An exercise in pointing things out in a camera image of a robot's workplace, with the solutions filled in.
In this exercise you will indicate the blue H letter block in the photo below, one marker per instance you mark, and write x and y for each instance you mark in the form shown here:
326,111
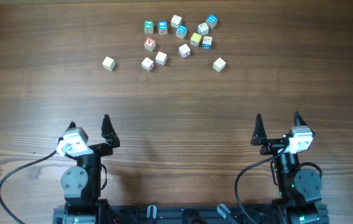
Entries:
207,42

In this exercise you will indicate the red V letter block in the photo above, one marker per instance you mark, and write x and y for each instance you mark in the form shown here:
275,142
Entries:
150,44

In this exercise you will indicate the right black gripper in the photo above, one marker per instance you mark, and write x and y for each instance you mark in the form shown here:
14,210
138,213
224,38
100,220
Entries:
259,138

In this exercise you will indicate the yellow turtle picture block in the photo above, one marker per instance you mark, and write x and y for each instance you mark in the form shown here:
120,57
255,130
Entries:
219,64

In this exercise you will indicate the green N letter block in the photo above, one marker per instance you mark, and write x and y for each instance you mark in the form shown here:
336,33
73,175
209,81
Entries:
148,27

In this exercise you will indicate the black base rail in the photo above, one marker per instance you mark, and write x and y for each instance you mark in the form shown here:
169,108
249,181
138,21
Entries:
260,213

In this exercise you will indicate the plain top wooden block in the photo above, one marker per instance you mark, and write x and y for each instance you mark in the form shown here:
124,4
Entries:
176,21

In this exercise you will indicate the red A side block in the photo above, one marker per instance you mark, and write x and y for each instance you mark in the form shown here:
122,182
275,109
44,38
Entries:
147,64

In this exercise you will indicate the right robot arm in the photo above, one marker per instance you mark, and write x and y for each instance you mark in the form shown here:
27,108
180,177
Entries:
299,183

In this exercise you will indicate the blue top far block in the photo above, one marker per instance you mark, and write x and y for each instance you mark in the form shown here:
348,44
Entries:
211,21

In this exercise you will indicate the red I side block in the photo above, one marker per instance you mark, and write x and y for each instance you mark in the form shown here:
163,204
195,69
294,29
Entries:
184,51

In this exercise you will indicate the yellow top block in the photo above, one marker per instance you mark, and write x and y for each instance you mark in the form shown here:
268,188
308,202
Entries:
195,39

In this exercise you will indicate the plain Z wooden block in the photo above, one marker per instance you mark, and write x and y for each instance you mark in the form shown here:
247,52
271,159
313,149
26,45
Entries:
161,58

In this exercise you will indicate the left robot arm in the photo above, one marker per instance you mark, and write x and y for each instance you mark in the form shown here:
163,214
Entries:
82,183

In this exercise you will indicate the plain wooden green block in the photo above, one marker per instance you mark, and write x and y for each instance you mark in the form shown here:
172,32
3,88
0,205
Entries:
109,63

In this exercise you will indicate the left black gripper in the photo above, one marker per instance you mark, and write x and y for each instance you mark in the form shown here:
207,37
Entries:
105,150

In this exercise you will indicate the blue D letter block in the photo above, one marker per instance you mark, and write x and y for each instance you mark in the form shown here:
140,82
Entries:
181,31

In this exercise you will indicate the blue edged picture block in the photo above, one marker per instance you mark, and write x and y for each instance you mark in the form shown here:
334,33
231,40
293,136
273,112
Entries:
203,29

